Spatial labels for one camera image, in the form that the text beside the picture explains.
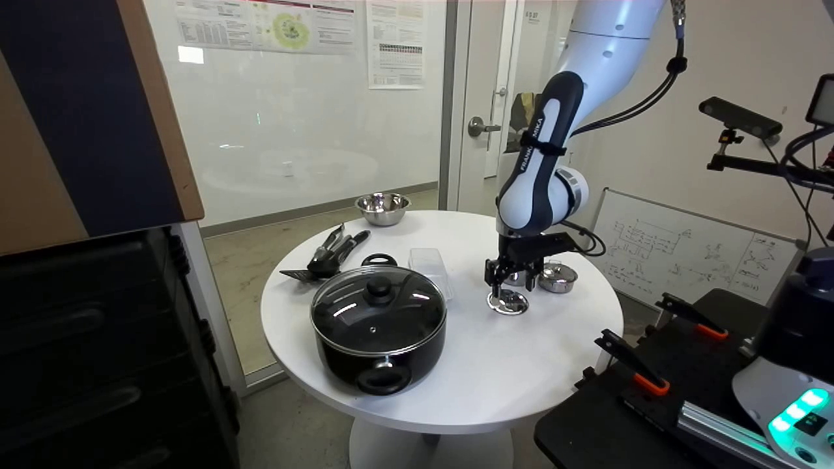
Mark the black drawer cabinet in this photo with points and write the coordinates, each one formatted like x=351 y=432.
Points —
x=104 y=359

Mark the white whiteboard on floor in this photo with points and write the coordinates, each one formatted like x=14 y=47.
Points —
x=658 y=249

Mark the black orange left clamp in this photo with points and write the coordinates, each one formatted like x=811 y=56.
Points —
x=644 y=378

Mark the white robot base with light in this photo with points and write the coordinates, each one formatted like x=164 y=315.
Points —
x=787 y=388

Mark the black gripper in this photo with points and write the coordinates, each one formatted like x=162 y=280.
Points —
x=525 y=255

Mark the round silver pot lid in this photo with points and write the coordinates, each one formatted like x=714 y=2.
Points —
x=510 y=302

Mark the silver metal bowl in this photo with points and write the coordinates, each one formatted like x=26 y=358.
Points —
x=382 y=208

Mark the black camera on stand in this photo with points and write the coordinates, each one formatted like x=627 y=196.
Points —
x=733 y=114

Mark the black kitchen utensils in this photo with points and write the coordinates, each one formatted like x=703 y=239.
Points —
x=329 y=255

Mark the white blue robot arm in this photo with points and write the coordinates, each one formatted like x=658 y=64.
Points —
x=602 y=49

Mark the black perforated mounting board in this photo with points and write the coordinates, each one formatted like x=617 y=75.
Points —
x=609 y=423

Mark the small silver pot with lid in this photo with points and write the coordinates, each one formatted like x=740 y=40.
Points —
x=558 y=276

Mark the clear plastic container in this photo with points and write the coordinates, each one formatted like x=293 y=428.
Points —
x=431 y=264

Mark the black orange clamp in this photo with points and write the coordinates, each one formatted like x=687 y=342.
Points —
x=644 y=378
x=695 y=315

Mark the large black cooking pot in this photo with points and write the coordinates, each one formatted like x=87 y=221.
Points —
x=379 y=327

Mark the black orange right clamp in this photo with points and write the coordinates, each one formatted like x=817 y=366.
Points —
x=695 y=315

